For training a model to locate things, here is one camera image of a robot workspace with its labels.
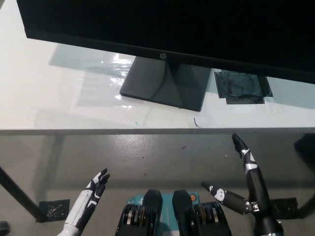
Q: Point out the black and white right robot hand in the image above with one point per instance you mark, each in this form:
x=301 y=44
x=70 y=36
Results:
x=256 y=186

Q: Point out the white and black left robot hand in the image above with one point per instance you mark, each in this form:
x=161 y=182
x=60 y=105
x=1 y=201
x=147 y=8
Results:
x=85 y=204

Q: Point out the black HP monitor with stand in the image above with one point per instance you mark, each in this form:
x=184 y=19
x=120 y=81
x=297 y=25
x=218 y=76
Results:
x=147 y=24

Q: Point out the black desk leg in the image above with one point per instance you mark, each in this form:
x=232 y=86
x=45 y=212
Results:
x=19 y=194
x=308 y=204

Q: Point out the black tape patch on desk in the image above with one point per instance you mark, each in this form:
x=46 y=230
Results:
x=236 y=91

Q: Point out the large black floor object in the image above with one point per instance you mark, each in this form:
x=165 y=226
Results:
x=306 y=147

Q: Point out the small black floor object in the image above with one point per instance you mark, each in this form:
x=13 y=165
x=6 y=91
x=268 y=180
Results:
x=3 y=227

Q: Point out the clear plastic film sheet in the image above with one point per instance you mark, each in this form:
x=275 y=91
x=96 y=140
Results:
x=108 y=71

